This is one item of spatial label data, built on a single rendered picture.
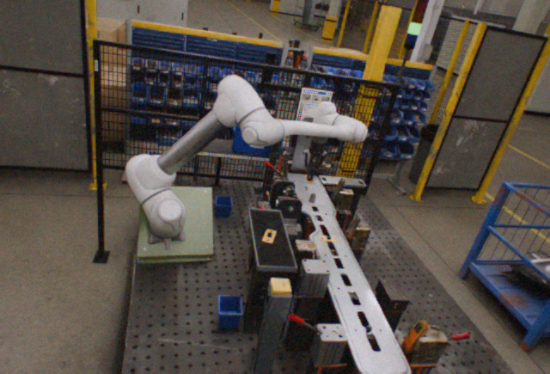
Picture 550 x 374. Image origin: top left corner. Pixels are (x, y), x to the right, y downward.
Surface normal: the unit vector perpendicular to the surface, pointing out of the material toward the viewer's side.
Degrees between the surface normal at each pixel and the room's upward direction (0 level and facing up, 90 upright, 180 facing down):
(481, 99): 92
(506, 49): 89
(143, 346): 0
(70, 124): 95
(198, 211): 42
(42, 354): 0
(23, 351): 0
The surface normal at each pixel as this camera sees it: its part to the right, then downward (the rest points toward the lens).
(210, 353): 0.17, -0.88
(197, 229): 0.31, -0.34
